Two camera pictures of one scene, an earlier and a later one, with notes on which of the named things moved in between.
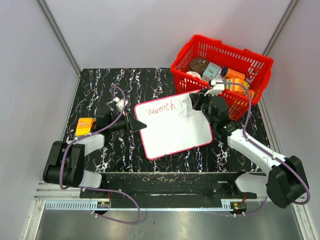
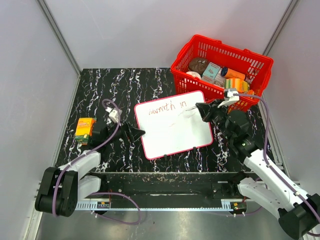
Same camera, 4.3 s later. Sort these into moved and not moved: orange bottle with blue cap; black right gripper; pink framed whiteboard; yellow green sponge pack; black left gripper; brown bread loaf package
Moved: black right gripper; black left gripper
Not moved: yellow green sponge pack; orange bottle with blue cap; pink framed whiteboard; brown bread loaf package
